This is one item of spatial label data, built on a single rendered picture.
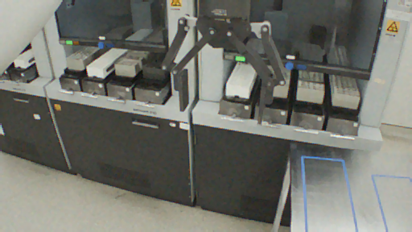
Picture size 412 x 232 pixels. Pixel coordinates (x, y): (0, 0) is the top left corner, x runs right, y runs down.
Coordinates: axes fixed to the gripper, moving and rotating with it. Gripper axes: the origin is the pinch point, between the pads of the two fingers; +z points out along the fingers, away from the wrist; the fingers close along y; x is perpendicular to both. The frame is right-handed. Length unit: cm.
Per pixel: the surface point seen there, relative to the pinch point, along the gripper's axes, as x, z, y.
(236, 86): 70, 34, -11
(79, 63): 74, 34, -93
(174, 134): 66, 62, -39
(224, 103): 66, 40, -14
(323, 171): 32, 38, 26
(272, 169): 66, 72, 9
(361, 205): 20, 38, 38
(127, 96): 66, 44, -61
